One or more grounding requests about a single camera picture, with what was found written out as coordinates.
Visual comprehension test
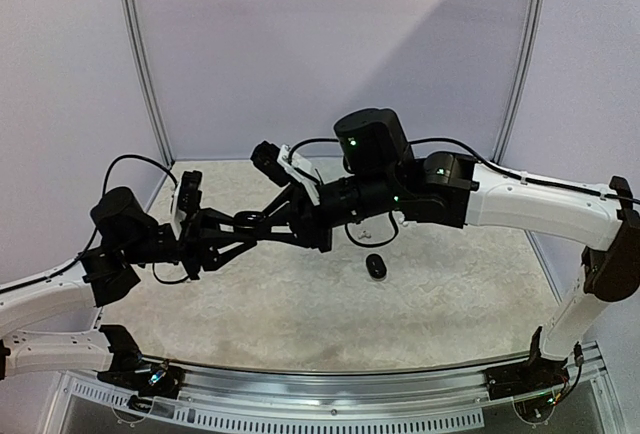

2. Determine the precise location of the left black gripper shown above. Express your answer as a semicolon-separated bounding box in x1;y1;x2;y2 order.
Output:
121;202;256;279

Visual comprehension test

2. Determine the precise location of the black charging case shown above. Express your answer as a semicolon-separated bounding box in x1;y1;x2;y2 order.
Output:
234;211;265;229
365;253;388;281

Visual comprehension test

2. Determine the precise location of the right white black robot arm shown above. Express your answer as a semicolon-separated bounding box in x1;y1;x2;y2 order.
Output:
245;108;639;390

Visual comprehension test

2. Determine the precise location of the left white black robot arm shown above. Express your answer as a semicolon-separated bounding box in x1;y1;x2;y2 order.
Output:
1;187;262;388

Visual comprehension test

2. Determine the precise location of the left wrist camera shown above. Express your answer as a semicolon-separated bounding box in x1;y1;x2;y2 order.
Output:
170;170;203;238

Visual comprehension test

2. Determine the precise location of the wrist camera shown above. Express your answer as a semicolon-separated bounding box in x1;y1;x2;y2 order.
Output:
250;141;320;206
170;170;203;238

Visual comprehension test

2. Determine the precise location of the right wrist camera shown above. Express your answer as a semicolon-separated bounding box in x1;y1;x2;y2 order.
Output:
250;141;320;206

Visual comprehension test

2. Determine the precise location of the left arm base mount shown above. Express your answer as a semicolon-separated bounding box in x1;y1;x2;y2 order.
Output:
97;325;186;399

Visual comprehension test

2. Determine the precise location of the aluminium front rail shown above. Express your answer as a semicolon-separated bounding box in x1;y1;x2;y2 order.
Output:
58;341;626;430

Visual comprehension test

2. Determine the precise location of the left aluminium corner post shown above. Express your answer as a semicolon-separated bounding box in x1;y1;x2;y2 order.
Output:
121;0;175;165

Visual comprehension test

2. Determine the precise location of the aluminium corner post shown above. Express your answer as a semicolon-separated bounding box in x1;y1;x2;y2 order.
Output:
121;0;175;165
492;0;544;164

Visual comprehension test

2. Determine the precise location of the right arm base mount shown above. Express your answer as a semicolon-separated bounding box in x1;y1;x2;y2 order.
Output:
483;326;584;405

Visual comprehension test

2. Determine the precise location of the right aluminium corner post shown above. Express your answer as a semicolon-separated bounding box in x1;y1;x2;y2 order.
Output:
492;0;544;164

